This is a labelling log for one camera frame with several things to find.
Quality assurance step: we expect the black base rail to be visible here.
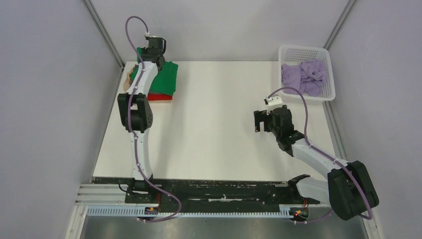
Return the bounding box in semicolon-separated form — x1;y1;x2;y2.
93;177;319;214

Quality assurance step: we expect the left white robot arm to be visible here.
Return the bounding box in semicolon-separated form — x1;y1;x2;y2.
117;36;166;203

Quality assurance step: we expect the folded red t shirt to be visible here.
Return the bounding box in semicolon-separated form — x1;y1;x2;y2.
147;94;173;101

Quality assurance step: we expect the aluminium frame post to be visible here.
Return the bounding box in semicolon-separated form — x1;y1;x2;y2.
323;0;357;50
82;0;125;70

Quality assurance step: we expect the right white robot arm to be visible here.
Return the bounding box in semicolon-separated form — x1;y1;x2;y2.
253;105;379;221

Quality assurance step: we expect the right aluminium frame post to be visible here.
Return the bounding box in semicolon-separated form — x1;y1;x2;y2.
323;0;357;50

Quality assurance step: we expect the white slotted cable duct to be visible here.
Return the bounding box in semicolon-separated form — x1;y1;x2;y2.
87;206;293;219

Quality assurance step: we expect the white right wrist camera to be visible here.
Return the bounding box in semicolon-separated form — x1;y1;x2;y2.
264;96;284;115

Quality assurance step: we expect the crumpled purple t shirt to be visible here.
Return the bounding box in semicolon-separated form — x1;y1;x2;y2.
281;59;327;97

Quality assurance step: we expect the green t shirt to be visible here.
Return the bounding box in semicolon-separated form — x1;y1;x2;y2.
148;61;178;96

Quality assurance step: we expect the left aluminium frame post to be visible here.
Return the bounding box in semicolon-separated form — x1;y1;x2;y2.
82;0;125;70

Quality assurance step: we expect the white plastic basket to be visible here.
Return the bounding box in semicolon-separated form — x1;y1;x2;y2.
278;45;336;102

